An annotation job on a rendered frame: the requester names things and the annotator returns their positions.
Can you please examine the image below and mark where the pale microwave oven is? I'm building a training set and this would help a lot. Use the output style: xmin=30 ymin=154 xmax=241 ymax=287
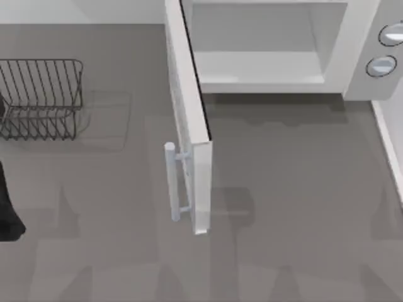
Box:
xmin=179 ymin=0 xmax=403 ymax=101

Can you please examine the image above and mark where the dark wire basket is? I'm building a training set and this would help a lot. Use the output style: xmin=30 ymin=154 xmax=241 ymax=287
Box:
xmin=0 ymin=59 xmax=84 ymax=142

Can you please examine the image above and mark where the pale metal door handle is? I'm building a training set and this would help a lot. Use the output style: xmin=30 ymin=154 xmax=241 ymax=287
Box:
xmin=164 ymin=142 xmax=193 ymax=222

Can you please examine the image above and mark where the pale microwave door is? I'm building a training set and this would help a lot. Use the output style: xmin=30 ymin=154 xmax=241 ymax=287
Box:
xmin=164 ymin=0 xmax=213 ymax=236

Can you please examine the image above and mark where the round grey microwave knob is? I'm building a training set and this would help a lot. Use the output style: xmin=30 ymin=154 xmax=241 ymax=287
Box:
xmin=377 ymin=21 xmax=403 ymax=48
xmin=365 ymin=55 xmax=397 ymax=77

